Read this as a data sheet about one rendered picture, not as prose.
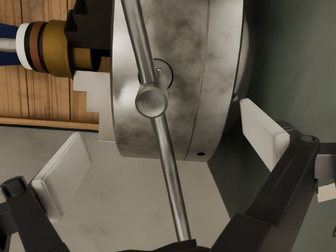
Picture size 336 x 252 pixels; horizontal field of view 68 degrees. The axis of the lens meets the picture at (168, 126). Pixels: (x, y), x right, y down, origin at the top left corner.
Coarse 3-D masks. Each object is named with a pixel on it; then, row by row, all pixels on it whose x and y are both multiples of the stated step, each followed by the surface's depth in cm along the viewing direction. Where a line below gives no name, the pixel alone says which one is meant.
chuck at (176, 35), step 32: (160, 0) 23; (192, 0) 23; (160, 32) 23; (192, 32) 23; (128, 64) 24; (192, 64) 24; (128, 96) 25; (192, 96) 25; (128, 128) 28; (192, 128) 27
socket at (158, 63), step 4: (156, 60) 24; (160, 60) 24; (156, 64) 24; (160, 64) 24; (164, 64) 24; (168, 64) 24; (164, 68) 24; (168, 68) 24; (164, 72) 24; (168, 72) 24; (168, 76) 24; (140, 80) 24; (168, 80) 24; (168, 84) 25
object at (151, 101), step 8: (160, 72) 21; (160, 80) 18; (144, 88) 16; (152, 88) 16; (160, 88) 16; (136, 96) 16; (144, 96) 16; (152, 96) 16; (160, 96) 16; (136, 104) 16; (144, 104) 16; (152, 104) 16; (160, 104) 16; (144, 112) 17; (152, 112) 17; (160, 112) 17
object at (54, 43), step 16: (32, 32) 34; (48, 32) 34; (32, 48) 34; (48, 48) 34; (64, 48) 34; (80, 48) 35; (32, 64) 36; (48, 64) 35; (64, 64) 35; (80, 64) 37; (96, 64) 40
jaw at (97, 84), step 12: (84, 72) 37; (96, 72) 37; (84, 84) 37; (96, 84) 37; (108, 84) 37; (96, 96) 37; (108, 96) 37; (96, 108) 38; (108, 108) 38; (108, 120) 38; (108, 132) 38
